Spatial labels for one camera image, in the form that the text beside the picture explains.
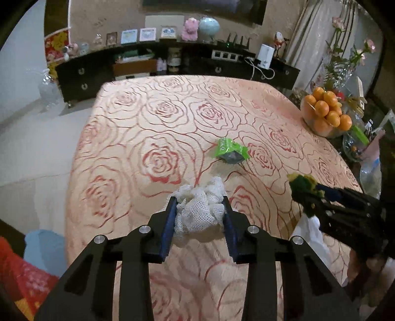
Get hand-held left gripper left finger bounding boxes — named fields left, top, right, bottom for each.
left=34, top=195, right=178, bottom=321

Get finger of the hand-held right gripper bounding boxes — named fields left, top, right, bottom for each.
left=296, top=191, right=340, bottom=227
left=316, top=183, right=381, bottom=211

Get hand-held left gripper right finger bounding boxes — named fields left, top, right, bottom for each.
left=223, top=195, right=361, bottom=321

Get yellow green wrapper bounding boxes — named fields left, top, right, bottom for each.
left=287, top=173, right=324, bottom=201

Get white foam net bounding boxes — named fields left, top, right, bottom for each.
left=170, top=177, right=226, bottom=247

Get person's right hand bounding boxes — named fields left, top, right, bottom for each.
left=347, top=248, right=386, bottom=306

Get white tissue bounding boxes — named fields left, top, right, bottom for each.
left=292, top=214, right=331, bottom=269

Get clear plastic bottle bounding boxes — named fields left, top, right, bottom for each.
left=359, top=156, right=383, bottom=200

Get glass fishbowl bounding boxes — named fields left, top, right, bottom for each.
left=342, top=131, right=371, bottom=162

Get green plastic item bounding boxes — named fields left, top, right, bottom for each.
left=352, top=123, right=369, bottom=145

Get glass fruit bowl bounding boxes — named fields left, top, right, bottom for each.
left=301, top=102, right=349, bottom=139

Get bowl of oranges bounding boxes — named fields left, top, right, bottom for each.
left=304, top=87, right=352, bottom=136

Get green snack wrapper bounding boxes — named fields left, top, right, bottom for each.
left=214, top=138, right=250, bottom=163

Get rose pattern tablecloth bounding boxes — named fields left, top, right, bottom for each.
left=65, top=75, right=361, bottom=321

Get tall glass flower vase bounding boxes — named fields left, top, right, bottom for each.
left=324, top=60, right=355, bottom=93

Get white box appliance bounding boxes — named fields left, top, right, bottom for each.
left=257, top=44, right=275, bottom=69

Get striped curtain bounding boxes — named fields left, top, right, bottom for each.
left=284, top=0, right=368, bottom=93

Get white red figurine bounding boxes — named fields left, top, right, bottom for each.
left=274, top=32, right=289, bottom=59

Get cardboard box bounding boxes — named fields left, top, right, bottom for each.
left=113, top=59, right=157, bottom=78

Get pink artificial flowers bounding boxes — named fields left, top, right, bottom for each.
left=324, top=17, right=375, bottom=90

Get black television cabinet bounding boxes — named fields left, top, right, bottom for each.
left=56, top=40, right=300, bottom=102

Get white power strip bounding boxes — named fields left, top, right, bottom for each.
left=211, top=49, right=244, bottom=60

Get green packets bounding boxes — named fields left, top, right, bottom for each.
left=119, top=51, right=155, bottom=60

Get black router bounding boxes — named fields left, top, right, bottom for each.
left=216, top=34, right=252, bottom=50

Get clear glass floor vase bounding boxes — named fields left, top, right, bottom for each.
left=39, top=69, right=64, bottom=110

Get pink plush toy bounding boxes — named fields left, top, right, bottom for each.
left=181, top=18, right=198, bottom=41

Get small pink figurines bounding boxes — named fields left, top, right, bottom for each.
left=66, top=43, right=88, bottom=56

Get pale blue globe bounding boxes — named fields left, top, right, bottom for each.
left=199, top=17, right=220, bottom=42

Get black television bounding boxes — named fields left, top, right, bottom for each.
left=142, top=0, right=267, bottom=26

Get red yellow floral poster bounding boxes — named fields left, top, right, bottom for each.
left=45, top=28, right=70, bottom=81

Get white cable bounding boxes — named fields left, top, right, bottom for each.
left=244, top=56, right=275, bottom=81

